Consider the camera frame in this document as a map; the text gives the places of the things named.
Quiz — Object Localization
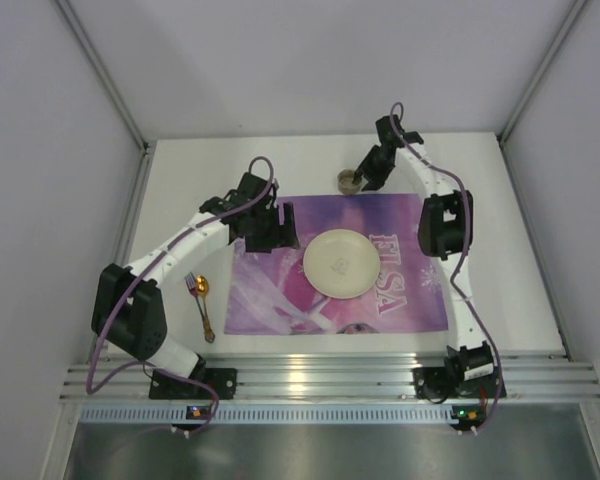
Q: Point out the speckled ceramic cup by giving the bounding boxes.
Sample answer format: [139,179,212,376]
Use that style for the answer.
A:
[337,169,362,196]

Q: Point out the purple Elsa placemat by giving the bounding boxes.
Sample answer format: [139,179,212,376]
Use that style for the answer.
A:
[224,193,448,336]

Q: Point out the cream round plate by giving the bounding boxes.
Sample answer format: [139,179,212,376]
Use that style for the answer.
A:
[303,229,381,300]

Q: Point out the gold spoon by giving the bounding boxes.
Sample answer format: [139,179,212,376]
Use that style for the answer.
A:
[196,275,216,343]

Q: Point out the iridescent fork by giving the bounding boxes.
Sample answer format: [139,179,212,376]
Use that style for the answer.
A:
[185,273,203,326]

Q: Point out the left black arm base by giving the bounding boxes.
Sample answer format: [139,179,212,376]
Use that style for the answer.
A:
[147,364,239,401]

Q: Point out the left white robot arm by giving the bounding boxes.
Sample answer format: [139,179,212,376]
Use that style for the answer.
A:
[91,172,299,379]

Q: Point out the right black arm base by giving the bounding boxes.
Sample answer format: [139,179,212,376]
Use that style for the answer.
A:
[413,341,506,404]

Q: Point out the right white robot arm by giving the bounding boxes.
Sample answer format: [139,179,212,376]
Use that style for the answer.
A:
[337,112,501,393]

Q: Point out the perforated cable duct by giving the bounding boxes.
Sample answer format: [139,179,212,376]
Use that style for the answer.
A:
[79,404,482,425]

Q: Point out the left aluminium frame post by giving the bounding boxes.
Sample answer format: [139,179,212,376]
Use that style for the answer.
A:
[54,0,154,154]

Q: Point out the aluminium frame post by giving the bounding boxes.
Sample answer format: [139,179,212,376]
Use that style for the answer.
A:
[54,0,154,154]
[496,0,591,146]

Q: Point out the right aluminium frame post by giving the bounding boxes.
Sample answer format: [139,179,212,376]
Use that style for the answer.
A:
[496,0,591,146]

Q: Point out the aluminium front rail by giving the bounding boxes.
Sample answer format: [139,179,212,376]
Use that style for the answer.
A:
[59,354,600,403]

